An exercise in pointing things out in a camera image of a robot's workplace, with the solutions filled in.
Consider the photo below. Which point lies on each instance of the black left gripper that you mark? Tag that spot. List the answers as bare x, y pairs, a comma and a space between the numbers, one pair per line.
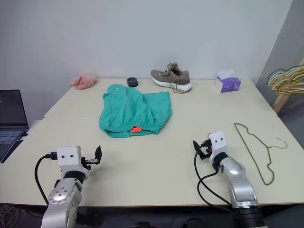
91, 162

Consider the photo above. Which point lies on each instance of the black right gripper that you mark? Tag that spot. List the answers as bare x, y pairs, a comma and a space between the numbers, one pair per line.
207, 147

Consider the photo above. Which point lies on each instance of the green shorts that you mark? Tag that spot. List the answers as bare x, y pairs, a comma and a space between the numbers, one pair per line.
133, 109

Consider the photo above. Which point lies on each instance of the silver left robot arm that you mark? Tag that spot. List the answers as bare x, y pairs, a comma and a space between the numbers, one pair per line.
63, 192

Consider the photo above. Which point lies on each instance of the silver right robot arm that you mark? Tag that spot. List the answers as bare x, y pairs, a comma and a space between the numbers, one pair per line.
240, 187

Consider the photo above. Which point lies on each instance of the purple tissue box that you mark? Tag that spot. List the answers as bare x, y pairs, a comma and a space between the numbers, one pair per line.
228, 84

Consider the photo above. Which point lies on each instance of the pink fluffy cloth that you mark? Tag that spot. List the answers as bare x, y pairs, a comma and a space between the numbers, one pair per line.
83, 81

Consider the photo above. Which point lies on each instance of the brown sneaker white sole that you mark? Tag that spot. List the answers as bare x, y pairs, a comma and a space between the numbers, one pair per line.
173, 77

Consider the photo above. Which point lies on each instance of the hangers on wooden rack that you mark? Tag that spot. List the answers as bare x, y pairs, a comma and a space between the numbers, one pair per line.
280, 102

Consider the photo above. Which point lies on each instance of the dark laptop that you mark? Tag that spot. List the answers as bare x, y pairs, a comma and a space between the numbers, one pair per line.
12, 111

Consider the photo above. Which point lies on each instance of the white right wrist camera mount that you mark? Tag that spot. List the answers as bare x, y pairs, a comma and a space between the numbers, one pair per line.
219, 143

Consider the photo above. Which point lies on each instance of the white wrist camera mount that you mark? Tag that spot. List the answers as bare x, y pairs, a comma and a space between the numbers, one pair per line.
219, 143
69, 158

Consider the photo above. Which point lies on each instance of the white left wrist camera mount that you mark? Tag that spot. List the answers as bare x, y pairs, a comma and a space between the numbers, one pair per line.
69, 158

